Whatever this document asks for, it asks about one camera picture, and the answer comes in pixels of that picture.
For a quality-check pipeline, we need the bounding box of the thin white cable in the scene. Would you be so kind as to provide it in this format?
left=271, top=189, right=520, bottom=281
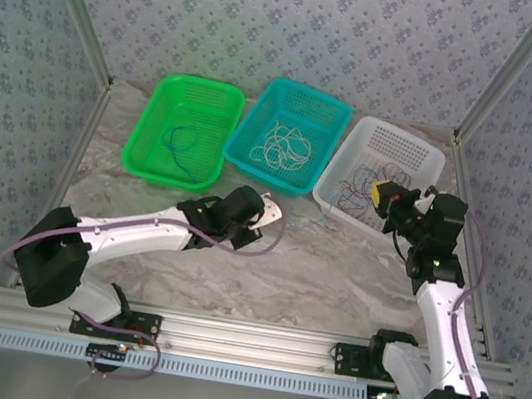
left=246, top=116, right=309, bottom=174
left=261, top=117, right=317, bottom=172
left=246, top=121, right=313, bottom=175

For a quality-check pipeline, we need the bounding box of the white plastic basket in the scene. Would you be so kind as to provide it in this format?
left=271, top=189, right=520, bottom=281
left=307, top=109, right=451, bottom=242

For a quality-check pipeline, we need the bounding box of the green plastic basket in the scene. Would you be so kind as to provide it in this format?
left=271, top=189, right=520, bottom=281
left=117, top=66, right=249, bottom=199

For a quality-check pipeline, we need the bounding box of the teal plastic basket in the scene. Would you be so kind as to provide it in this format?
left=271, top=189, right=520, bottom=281
left=216, top=70, right=358, bottom=208

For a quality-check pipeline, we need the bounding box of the left small controller board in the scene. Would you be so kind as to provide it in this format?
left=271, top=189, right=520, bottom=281
left=86, top=339, right=131, bottom=367

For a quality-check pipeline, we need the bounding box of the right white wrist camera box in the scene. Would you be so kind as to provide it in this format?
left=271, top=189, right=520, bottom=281
left=411, top=182, right=440, bottom=212

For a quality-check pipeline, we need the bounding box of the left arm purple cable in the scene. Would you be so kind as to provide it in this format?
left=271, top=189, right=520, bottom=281
left=0, top=164, right=291, bottom=399

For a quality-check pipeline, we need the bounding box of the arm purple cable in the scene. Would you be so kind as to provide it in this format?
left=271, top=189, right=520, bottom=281
left=0, top=164, right=291, bottom=399
left=373, top=199, right=522, bottom=399

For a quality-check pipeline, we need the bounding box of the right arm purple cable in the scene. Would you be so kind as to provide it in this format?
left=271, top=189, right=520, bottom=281
left=373, top=199, right=522, bottom=399

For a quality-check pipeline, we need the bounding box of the aluminium side rail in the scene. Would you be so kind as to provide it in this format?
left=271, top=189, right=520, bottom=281
left=416, top=132, right=529, bottom=363
left=6, top=70, right=113, bottom=300

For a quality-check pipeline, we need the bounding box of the aluminium mounting rail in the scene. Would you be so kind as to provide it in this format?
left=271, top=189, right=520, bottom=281
left=0, top=282, right=523, bottom=399

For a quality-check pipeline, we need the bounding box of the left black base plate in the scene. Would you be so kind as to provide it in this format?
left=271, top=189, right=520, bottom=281
left=68, top=301, right=164, bottom=348

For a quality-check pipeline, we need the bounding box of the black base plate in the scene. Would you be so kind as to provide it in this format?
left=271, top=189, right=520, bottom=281
left=68, top=301, right=164, bottom=348
left=330, top=340, right=428, bottom=389

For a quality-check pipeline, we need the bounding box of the white slotted cable duct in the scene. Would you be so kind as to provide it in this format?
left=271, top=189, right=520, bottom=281
left=0, top=324, right=372, bottom=399

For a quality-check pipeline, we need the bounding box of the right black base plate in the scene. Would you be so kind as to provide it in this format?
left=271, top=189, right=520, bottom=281
left=330, top=340, right=428, bottom=389

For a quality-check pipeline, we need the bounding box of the aluminium frame post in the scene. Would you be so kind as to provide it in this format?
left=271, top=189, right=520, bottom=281
left=11, top=0, right=127, bottom=91
left=451, top=0, right=532, bottom=154

